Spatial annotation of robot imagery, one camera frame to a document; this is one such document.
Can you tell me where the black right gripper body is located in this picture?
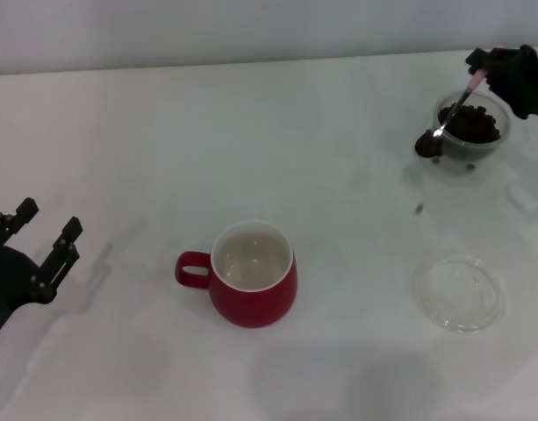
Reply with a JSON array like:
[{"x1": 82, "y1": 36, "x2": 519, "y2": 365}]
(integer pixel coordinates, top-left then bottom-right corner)
[{"x1": 487, "y1": 43, "x2": 538, "y2": 120}]

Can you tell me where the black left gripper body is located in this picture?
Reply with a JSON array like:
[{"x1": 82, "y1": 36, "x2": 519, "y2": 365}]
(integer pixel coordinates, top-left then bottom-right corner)
[{"x1": 0, "y1": 246, "x2": 39, "y2": 347}]

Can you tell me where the pink handled steel spoon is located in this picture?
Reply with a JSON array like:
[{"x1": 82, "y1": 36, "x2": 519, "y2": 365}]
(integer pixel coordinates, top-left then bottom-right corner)
[{"x1": 416, "y1": 41, "x2": 509, "y2": 158}]

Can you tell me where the spooned coffee beans heap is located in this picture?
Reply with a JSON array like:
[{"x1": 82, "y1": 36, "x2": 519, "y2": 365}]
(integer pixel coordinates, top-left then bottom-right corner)
[{"x1": 415, "y1": 129, "x2": 445, "y2": 159}]

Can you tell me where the red ceramic mug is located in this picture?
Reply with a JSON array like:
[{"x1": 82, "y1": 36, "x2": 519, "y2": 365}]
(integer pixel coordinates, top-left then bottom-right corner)
[{"x1": 175, "y1": 218, "x2": 298, "y2": 329}]

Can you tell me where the clear glass cup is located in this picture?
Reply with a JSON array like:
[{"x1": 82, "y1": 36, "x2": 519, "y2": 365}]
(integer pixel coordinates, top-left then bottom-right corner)
[{"x1": 434, "y1": 89, "x2": 513, "y2": 162}]

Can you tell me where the coffee beans pile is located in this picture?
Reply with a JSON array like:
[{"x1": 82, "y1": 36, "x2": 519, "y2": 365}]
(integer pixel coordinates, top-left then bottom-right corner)
[{"x1": 437, "y1": 103, "x2": 502, "y2": 146}]

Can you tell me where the clear glass saucer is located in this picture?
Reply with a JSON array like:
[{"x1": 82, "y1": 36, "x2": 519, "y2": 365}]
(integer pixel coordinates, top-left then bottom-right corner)
[{"x1": 415, "y1": 131, "x2": 511, "y2": 186}]

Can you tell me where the clear glass dish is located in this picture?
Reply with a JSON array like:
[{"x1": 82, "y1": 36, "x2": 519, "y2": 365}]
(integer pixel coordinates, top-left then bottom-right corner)
[{"x1": 411, "y1": 253, "x2": 506, "y2": 335}]

